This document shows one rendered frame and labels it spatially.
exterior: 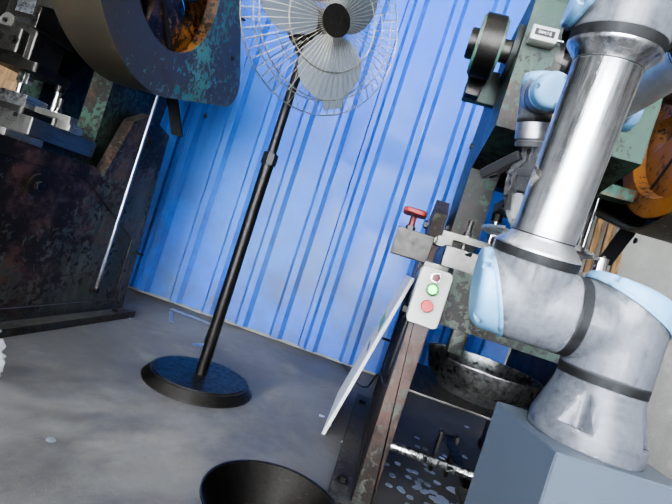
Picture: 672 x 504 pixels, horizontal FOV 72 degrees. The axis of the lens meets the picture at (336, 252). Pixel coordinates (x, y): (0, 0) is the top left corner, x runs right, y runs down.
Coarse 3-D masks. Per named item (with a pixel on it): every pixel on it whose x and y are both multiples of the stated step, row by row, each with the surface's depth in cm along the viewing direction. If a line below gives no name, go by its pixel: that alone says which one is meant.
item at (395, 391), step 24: (432, 216) 169; (432, 264) 114; (408, 336) 111; (384, 360) 190; (408, 360) 111; (408, 384) 111; (360, 408) 182; (384, 408) 111; (360, 432) 157; (384, 432) 111; (360, 456) 133; (384, 456) 111; (336, 480) 119; (360, 480) 111
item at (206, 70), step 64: (0, 0) 154; (64, 0) 130; (128, 0) 136; (192, 0) 158; (0, 64) 163; (64, 64) 189; (128, 64) 144; (192, 64) 176; (0, 128) 133; (64, 128) 157; (128, 128) 184; (0, 192) 139; (64, 192) 163; (128, 192) 192; (0, 256) 146; (64, 256) 172; (128, 256) 209; (0, 320) 152; (64, 320) 174
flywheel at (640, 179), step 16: (656, 128) 158; (656, 144) 154; (656, 160) 151; (624, 176) 163; (640, 176) 155; (656, 176) 148; (640, 192) 148; (656, 192) 144; (640, 208) 144; (656, 208) 134
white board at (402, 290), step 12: (408, 276) 173; (408, 288) 151; (396, 300) 162; (384, 312) 198; (384, 324) 152; (372, 336) 183; (372, 348) 152; (360, 360) 170; (360, 372) 152; (348, 384) 159; (336, 396) 194; (336, 408) 153; (324, 432) 153
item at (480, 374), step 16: (432, 352) 135; (448, 352) 152; (464, 352) 154; (432, 368) 134; (448, 368) 128; (464, 368) 124; (480, 368) 152; (496, 368) 150; (512, 368) 148; (448, 384) 130; (464, 384) 124; (480, 384) 122; (496, 384) 121; (512, 384) 121; (528, 384) 140; (480, 400) 125; (496, 400) 123; (512, 400) 123; (528, 400) 126
